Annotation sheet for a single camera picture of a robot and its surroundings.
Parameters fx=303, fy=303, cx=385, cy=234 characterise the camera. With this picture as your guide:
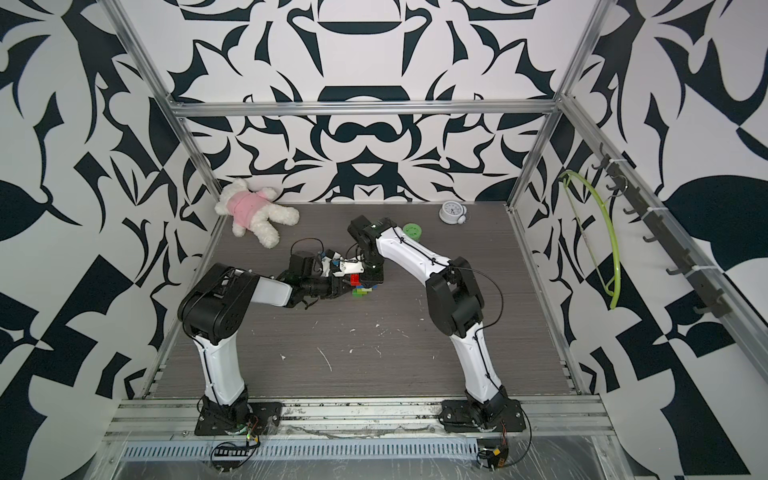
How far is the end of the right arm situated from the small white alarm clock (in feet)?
1.41

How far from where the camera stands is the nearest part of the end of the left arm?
819 mm

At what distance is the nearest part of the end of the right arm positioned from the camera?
70 centimetres

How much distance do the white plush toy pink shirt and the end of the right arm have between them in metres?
0.42

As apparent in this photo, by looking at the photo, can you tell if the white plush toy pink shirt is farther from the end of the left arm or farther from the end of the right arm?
the end of the right arm

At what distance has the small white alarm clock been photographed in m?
1.16

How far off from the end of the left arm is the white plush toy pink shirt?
29 cm

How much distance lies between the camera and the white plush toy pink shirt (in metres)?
1.07
